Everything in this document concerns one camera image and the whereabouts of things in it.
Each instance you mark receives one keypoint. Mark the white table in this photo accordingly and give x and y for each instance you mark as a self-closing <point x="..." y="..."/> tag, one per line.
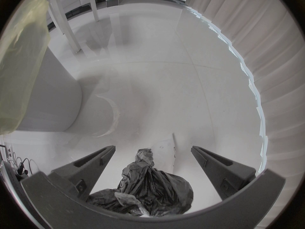
<point x="69" y="30"/>

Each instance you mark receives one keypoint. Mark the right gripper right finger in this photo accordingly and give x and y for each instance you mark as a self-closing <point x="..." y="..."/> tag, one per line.
<point x="221" y="170"/>

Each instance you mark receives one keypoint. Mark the white trash bin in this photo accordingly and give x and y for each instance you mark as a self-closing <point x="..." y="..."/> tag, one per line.
<point x="56" y="96"/>

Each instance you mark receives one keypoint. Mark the pale yellow plastic bag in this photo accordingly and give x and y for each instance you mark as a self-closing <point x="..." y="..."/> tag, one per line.
<point x="22" y="56"/>

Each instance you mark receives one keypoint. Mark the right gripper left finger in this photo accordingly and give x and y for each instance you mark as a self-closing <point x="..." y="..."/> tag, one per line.
<point x="91" y="167"/>

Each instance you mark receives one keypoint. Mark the white curtain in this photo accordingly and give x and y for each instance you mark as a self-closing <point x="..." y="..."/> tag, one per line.
<point x="266" y="44"/>

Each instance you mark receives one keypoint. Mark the black plastic bag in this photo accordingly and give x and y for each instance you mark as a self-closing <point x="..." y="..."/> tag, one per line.
<point x="152" y="187"/>

